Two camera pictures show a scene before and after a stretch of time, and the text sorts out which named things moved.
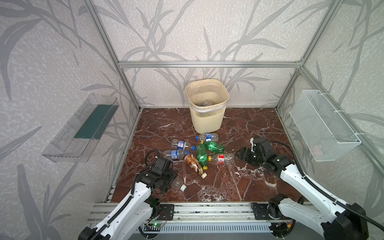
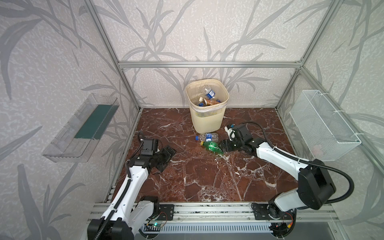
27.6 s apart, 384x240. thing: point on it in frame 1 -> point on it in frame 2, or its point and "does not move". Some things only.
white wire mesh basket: (327, 136) does not move
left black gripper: (167, 181) -> (162, 156)
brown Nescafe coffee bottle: (192, 162) -> (208, 101)
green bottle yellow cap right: (214, 146) does not move
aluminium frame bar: (132, 64) does not move
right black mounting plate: (261, 211) does not move
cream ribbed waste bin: (208, 99) does not move
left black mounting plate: (166, 212) does not move
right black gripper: (248, 155) -> (227, 145)
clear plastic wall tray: (75, 137) does not move
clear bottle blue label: (183, 145) -> (210, 93)
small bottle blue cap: (211, 137) does not move
